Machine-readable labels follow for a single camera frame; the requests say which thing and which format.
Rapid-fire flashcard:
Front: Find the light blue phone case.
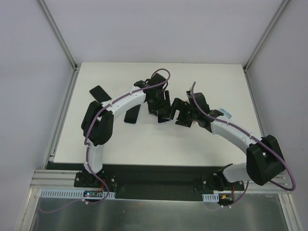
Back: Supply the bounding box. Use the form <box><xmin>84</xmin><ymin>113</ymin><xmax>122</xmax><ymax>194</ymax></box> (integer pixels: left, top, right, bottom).
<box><xmin>219</xmin><ymin>108</ymin><xmax>231</xmax><ymax>119</ymax></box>

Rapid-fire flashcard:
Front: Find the blue phone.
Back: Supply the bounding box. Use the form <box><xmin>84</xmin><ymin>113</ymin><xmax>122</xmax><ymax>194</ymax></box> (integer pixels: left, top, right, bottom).
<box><xmin>124</xmin><ymin>104</ymin><xmax>141</xmax><ymax>124</ymax></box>

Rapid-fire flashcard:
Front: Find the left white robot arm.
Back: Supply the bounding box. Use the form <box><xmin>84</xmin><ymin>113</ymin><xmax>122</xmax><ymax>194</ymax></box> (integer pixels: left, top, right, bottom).
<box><xmin>81</xmin><ymin>72</ymin><xmax>171</xmax><ymax>187</ymax></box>

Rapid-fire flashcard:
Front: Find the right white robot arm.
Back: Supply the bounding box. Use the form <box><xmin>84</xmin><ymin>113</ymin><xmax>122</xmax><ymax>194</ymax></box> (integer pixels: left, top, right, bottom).
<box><xmin>170</xmin><ymin>93</ymin><xmax>285</xmax><ymax>190</ymax></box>

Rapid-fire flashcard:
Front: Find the right white cable duct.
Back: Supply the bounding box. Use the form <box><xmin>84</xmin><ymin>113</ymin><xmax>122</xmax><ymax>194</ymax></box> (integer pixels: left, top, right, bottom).
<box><xmin>202</xmin><ymin>193</ymin><xmax>219</xmax><ymax>203</ymax></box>

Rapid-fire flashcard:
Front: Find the white cable duct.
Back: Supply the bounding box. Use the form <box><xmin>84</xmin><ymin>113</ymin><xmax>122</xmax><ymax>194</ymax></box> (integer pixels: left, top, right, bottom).
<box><xmin>202</xmin><ymin>193</ymin><xmax>219</xmax><ymax>203</ymax></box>
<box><xmin>40</xmin><ymin>189</ymin><xmax>116</xmax><ymax>200</ymax></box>

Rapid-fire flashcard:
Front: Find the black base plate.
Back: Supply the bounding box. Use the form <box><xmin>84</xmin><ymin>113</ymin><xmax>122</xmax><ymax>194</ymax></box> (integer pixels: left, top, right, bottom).
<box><xmin>47</xmin><ymin>162</ymin><xmax>245</xmax><ymax>201</ymax></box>

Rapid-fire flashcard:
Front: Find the left aluminium frame post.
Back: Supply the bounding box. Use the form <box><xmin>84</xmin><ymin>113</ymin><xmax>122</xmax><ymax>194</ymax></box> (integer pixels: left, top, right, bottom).
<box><xmin>36</xmin><ymin>0</ymin><xmax>81</xmax><ymax>72</ymax></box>

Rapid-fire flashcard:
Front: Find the aluminium frame post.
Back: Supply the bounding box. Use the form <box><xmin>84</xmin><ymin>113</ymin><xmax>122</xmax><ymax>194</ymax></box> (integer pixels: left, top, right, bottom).
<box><xmin>243</xmin><ymin>0</ymin><xmax>292</xmax><ymax>73</ymax></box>
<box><xmin>36</xmin><ymin>0</ymin><xmax>81</xmax><ymax>72</ymax></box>

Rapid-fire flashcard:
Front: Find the left white cable duct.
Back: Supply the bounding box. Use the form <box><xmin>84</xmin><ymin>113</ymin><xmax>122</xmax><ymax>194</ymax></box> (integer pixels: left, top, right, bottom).
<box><xmin>40</xmin><ymin>189</ymin><xmax>116</xmax><ymax>200</ymax></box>

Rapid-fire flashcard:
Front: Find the right aluminium frame post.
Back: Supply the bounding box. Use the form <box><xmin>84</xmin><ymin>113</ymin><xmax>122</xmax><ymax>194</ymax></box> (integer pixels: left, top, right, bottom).
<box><xmin>243</xmin><ymin>0</ymin><xmax>292</xmax><ymax>73</ymax></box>

